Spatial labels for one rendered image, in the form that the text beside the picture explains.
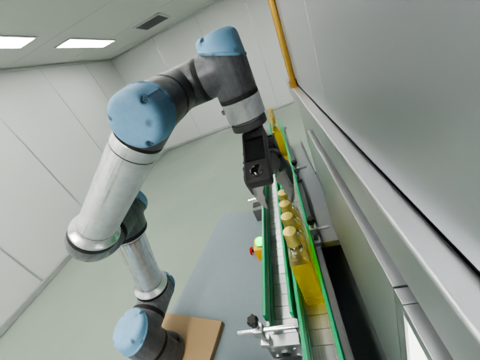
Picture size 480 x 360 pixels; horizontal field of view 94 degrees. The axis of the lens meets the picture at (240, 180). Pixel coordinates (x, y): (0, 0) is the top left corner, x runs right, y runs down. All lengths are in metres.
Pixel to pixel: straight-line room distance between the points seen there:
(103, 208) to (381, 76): 0.42
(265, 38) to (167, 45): 2.39
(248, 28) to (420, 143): 6.14
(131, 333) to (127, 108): 0.72
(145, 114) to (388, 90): 0.24
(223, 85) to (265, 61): 5.87
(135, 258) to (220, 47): 0.62
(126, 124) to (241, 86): 0.20
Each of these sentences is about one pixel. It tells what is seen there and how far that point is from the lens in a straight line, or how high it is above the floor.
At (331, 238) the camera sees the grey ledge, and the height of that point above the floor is 0.88.
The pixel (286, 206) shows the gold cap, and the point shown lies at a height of 1.16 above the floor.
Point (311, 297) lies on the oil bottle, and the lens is 0.75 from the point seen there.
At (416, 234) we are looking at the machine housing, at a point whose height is 1.40.
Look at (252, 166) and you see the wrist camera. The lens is 0.39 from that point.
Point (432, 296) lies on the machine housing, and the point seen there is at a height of 1.38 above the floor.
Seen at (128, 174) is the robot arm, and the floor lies 1.48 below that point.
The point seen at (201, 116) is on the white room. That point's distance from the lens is 6.69.
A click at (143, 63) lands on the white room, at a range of 6.95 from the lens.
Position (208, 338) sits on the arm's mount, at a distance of 1.00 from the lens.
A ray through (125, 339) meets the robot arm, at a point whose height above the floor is 0.99.
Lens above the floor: 1.56
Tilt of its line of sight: 27 degrees down
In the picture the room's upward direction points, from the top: 25 degrees counter-clockwise
